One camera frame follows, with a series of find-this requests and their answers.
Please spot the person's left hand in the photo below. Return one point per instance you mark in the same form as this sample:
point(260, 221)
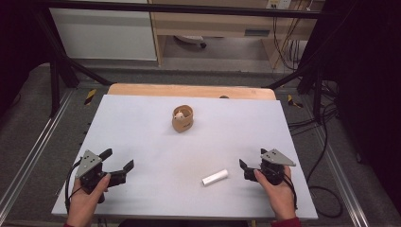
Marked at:
point(84, 198)

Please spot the brown paper cup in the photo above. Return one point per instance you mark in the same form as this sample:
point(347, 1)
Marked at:
point(183, 123)

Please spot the light wooden desk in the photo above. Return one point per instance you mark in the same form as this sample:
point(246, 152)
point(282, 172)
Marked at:
point(220, 23)

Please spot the aluminium floor rail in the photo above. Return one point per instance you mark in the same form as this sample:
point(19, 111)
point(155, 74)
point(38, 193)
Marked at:
point(342, 183)
point(34, 148)

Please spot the black metal frame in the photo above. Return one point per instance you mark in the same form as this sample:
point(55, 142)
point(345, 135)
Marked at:
point(189, 8)

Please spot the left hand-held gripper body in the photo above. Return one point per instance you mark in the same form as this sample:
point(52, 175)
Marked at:
point(89, 164)

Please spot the yellow black tape strip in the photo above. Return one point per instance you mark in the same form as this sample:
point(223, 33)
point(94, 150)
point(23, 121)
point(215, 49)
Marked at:
point(90, 96)
point(294, 101)

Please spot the person's right hand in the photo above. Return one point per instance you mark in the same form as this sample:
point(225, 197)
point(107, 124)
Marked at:
point(277, 197)

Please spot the white wall socket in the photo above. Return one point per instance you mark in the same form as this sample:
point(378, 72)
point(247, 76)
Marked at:
point(279, 3)

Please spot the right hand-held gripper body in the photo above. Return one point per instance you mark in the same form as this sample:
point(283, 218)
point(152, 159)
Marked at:
point(273, 168)

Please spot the white cabinet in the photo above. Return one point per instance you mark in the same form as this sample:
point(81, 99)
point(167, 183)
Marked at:
point(104, 34)

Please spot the white chair base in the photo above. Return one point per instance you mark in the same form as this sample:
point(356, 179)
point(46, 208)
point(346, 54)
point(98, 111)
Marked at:
point(190, 39)

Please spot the small cream toy figure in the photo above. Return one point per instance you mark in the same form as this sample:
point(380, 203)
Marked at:
point(179, 115)

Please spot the white cylinder roll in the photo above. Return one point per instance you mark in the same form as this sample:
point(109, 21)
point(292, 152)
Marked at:
point(215, 177)

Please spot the wooden table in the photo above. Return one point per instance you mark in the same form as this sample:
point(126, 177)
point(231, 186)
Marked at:
point(189, 91)

